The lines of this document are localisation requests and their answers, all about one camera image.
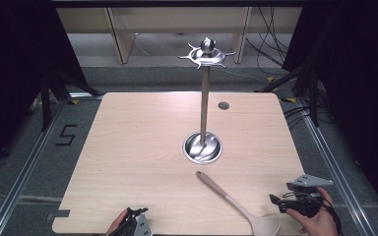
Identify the steel utensil rack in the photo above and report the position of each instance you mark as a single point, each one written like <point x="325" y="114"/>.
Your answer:
<point x="204" y="98"/>

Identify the grey round table grommet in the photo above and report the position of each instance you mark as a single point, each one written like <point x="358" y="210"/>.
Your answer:
<point x="223" y="105"/>

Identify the black metal stand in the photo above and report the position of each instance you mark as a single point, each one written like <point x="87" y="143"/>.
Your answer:
<point x="303" y="91"/>
<point x="50" y="95"/>

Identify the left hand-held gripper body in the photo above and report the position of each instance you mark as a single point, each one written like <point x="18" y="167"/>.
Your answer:
<point x="134" y="222"/>

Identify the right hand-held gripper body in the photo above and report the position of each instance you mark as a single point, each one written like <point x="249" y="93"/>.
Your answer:
<point x="303" y="196"/>

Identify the beige silicone spatula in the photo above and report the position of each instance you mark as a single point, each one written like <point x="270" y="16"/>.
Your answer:
<point x="233" y="201"/>

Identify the person's left hand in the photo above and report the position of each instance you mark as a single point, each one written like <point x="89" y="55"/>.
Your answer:
<point x="117" y="223"/>

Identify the person's right hand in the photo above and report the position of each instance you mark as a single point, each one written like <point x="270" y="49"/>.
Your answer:
<point x="315" y="222"/>

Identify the wooden desk frame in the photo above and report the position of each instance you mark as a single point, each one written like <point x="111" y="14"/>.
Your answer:
<point x="177" y="29"/>

